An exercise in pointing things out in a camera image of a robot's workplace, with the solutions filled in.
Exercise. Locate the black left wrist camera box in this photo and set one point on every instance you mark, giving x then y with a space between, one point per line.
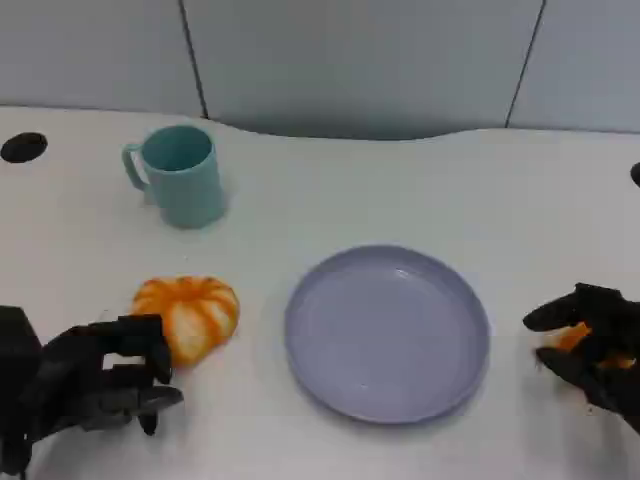
15 335

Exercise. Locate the small orange white bread roll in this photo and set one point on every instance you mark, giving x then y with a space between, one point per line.
575 337

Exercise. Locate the pale green mug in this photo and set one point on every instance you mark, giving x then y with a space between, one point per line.
187 190

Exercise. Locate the large orange white bread roll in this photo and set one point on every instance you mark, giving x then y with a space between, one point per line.
200 310

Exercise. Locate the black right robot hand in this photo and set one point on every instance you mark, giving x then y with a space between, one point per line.
612 320

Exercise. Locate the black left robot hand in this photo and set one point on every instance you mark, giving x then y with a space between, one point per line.
75 365

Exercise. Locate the black table grommet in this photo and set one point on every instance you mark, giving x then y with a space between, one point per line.
636 175
23 147

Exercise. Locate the lilac plate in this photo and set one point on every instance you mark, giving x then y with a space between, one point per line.
387 335

